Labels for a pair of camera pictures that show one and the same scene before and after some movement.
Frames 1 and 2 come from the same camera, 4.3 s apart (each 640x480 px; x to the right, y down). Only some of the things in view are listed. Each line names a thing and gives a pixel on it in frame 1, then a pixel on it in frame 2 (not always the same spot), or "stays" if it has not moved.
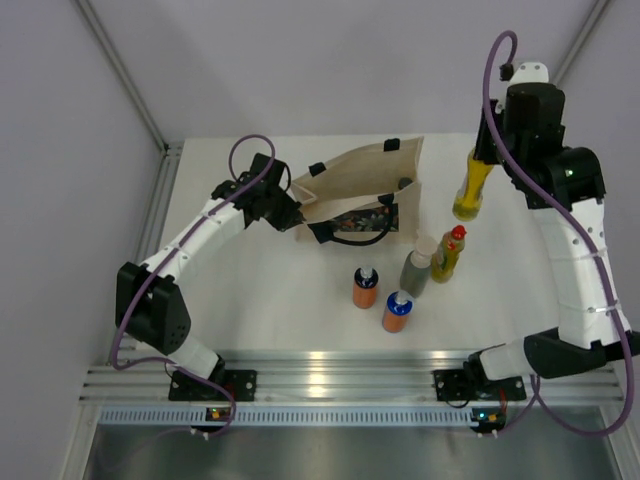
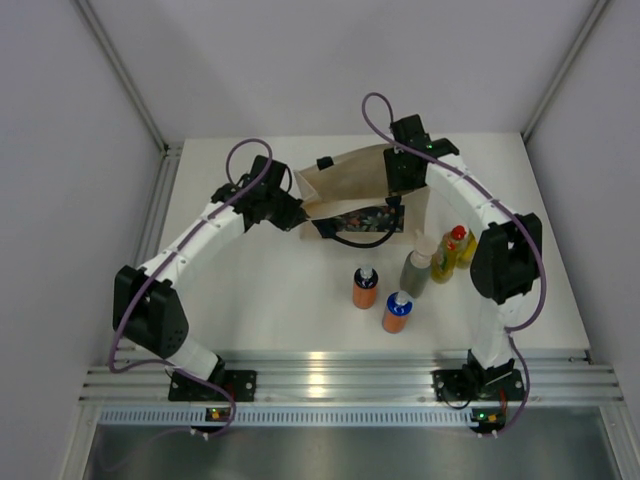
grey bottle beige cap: [416, 265] stays
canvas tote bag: [372, 199] stays
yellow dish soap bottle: [468, 201] to [465, 257]
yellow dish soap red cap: [446, 256] stays
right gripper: [483, 151] to [396, 183]
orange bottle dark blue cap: [365, 286] stays
